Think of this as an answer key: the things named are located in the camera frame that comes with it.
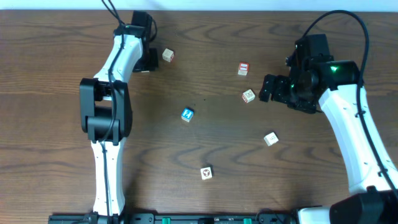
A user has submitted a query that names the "red letter I block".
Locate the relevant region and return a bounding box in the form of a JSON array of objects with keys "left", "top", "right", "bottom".
[{"left": 238, "top": 62, "right": 249, "bottom": 76}]

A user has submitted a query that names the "blue number 2 block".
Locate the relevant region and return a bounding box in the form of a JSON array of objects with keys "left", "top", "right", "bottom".
[{"left": 181, "top": 108, "right": 194, "bottom": 123}]

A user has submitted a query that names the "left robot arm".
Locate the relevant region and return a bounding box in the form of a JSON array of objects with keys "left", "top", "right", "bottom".
[{"left": 79, "top": 11, "right": 159, "bottom": 223}]

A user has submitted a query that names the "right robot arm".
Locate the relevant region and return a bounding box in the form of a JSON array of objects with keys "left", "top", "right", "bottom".
[{"left": 259, "top": 34, "right": 397, "bottom": 223}]

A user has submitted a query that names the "cream block top centre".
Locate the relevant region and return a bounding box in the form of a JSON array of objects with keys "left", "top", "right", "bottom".
[{"left": 162, "top": 49, "right": 175, "bottom": 63}]

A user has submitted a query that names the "cream block with red side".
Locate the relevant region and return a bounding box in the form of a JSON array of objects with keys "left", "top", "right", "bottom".
[{"left": 242, "top": 89, "right": 256, "bottom": 103}]

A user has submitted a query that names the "cream block right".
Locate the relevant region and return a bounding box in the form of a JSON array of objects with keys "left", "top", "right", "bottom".
[{"left": 264, "top": 132, "right": 279, "bottom": 146}]

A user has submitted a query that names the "cream block red symbol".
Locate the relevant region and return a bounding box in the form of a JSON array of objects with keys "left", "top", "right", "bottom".
[{"left": 200, "top": 167, "right": 213, "bottom": 180}]

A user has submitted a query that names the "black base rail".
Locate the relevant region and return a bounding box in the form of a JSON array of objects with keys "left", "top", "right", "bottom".
[{"left": 47, "top": 213, "right": 298, "bottom": 224}]

